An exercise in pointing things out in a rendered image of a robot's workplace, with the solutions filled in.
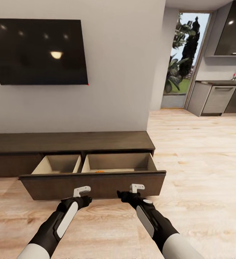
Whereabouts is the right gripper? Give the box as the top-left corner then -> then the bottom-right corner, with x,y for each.
117,191 -> 141,206

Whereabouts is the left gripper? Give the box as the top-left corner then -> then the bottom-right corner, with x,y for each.
76,195 -> 92,210

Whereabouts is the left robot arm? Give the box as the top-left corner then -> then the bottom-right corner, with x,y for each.
16,186 -> 92,259

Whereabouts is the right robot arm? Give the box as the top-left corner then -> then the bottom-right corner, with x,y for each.
117,184 -> 205,259

